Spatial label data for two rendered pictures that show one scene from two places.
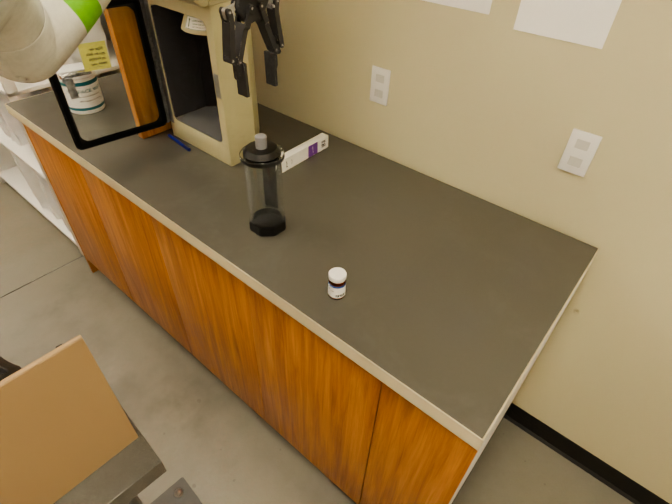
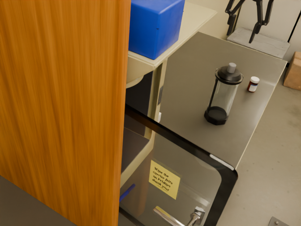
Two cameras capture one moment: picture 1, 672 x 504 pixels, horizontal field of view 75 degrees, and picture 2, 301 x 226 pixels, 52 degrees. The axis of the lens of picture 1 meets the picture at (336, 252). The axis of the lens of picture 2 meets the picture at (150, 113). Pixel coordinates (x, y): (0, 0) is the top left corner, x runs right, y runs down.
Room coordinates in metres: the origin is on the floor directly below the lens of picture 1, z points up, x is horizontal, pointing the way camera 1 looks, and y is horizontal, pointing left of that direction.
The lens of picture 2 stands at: (1.46, 1.13, 1.80)
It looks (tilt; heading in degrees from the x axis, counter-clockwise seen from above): 41 degrees down; 257
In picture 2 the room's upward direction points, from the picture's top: 8 degrees clockwise
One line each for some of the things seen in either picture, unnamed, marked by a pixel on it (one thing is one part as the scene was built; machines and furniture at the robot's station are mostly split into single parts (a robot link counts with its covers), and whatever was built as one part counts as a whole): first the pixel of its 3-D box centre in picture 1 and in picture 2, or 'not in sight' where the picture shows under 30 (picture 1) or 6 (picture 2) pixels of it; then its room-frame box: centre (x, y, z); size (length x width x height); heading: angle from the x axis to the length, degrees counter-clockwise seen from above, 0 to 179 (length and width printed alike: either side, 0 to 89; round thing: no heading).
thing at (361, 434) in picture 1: (261, 267); not in sight; (1.29, 0.30, 0.45); 2.05 x 0.67 x 0.90; 52
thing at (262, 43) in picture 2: not in sight; (254, 54); (-0.28, -1.69, 0.17); 0.60 x 0.42 x 0.33; 140
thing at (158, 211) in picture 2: not in sight; (176, 216); (1.30, 0.79, 1.20); 0.10 x 0.05 x 0.03; 134
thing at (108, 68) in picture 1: (106, 76); (156, 191); (1.33, 0.72, 1.19); 0.30 x 0.01 x 0.40; 134
